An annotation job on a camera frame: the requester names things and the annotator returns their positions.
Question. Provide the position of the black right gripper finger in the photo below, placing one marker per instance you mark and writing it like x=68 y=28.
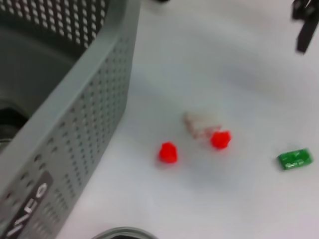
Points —
x=305 y=37

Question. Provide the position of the glass teacup black holder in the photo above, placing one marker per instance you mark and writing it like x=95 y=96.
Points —
x=124 y=230

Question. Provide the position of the grey perforated storage bin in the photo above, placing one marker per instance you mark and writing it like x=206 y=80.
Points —
x=87 y=99

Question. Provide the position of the green rectangular brick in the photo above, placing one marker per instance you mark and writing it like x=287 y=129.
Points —
x=295 y=159

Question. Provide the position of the small red cube brick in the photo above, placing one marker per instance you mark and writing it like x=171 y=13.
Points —
x=220 y=140
x=168 y=152

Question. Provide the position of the white toy brick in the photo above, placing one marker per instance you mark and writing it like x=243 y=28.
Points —
x=194 y=124

